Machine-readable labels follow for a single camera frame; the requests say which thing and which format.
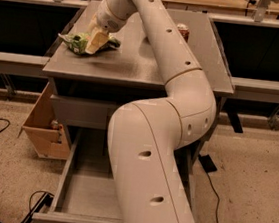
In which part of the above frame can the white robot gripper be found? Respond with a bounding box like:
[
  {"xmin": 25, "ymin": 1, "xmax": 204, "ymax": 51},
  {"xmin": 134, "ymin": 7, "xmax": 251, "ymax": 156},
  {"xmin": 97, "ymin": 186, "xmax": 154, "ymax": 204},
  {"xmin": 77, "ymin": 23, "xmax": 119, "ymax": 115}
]
[{"xmin": 85, "ymin": 1, "xmax": 127, "ymax": 55}]

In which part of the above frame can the green jalapeno chip bag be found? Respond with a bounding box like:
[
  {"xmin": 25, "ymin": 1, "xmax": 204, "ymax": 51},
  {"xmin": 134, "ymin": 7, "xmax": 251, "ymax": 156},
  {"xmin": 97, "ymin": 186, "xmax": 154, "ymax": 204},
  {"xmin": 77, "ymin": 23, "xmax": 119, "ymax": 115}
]
[{"xmin": 58, "ymin": 32, "xmax": 121, "ymax": 55}]

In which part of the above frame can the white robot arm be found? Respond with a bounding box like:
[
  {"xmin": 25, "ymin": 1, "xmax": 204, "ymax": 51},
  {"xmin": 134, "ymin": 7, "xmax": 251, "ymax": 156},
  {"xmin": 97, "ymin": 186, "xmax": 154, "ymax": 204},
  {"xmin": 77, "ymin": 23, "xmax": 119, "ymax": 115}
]
[{"xmin": 86, "ymin": 0, "xmax": 216, "ymax": 223}]

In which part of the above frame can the closed grey top drawer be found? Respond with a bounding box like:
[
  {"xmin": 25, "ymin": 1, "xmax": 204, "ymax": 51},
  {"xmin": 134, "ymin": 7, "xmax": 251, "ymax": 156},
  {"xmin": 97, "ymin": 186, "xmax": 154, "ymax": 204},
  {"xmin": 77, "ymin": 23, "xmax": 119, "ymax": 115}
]
[{"xmin": 47, "ymin": 93, "xmax": 221, "ymax": 143}]

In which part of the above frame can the orange soda can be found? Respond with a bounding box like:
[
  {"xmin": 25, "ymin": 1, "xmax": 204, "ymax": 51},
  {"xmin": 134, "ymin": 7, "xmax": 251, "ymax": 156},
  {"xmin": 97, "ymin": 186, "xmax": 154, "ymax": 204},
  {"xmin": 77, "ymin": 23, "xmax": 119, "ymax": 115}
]
[{"xmin": 176, "ymin": 23, "xmax": 190, "ymax": 41}]

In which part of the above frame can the small can in box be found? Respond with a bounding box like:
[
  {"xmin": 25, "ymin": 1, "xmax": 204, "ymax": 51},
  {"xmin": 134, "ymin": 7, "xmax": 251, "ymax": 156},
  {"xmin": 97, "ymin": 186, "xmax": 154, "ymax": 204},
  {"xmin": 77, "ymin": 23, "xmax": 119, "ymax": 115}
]
[{"xmin": 50, "ymin": 120, "xmax": 63, "ymax": 131}]

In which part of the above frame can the brown cardboard box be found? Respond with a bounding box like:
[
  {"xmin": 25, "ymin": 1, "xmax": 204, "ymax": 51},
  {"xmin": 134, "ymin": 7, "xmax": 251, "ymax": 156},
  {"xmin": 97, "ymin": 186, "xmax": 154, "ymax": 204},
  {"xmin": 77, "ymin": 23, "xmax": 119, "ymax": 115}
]
[{"xmin": 22, "ymin": 84, "xmax": 70, "ymax": 160}]

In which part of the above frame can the black power adapter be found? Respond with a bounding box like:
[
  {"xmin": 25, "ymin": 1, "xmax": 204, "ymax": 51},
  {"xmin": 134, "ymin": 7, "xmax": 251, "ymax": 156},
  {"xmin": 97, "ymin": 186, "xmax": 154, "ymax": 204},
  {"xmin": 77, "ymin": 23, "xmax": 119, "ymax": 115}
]
[{"xmin": 199, "ymin": 155, "xmax": 217, "ymax": 173}]

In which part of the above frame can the black cable near drawer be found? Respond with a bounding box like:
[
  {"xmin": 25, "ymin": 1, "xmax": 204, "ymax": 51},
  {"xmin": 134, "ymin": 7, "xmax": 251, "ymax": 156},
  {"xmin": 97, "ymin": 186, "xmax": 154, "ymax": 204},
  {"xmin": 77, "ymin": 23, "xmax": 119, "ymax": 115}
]
[{"xmin": 18, "ymin": 188, "xmax": 56, "ymax": 223}]

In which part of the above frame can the black floor cable right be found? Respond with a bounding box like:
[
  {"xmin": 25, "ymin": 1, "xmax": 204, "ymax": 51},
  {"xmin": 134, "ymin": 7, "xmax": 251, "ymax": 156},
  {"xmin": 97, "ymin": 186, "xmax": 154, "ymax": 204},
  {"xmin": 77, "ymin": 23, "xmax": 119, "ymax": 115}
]
[{"xmin": 200, "ymin": 172, "xmax": 267, "ymax": 223}]

